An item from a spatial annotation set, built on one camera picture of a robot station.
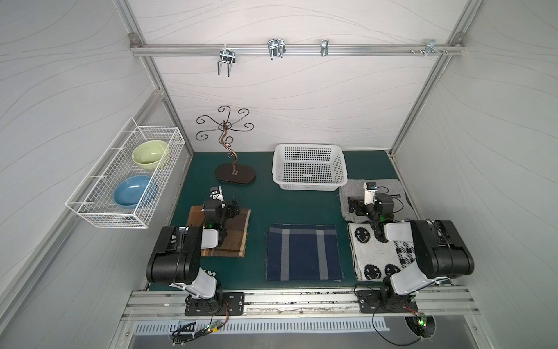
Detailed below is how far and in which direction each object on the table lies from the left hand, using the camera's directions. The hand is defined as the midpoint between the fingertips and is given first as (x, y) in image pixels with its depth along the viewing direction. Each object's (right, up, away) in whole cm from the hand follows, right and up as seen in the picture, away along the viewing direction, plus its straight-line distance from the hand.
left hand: (225, 199), depth 94 cm
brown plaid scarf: (+7, -12, -7) cm, 15 cm away
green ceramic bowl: (-21, +18, -21) cm, 35 cm away
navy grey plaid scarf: (+34, -19, -11) cm, 40 cm away
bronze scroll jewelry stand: (-1, +11, +16) cm, 20 cm away
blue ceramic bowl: (-21, +6, -30) cm, 37 cm away
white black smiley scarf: (+60, -21, -14) cm, 65 cm away
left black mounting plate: (+8, -33, -21) cm, 40 cm away
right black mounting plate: (+57, -32, -20) cm, 69 cm away
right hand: (+61, +2, +1) cm, 61 cm away
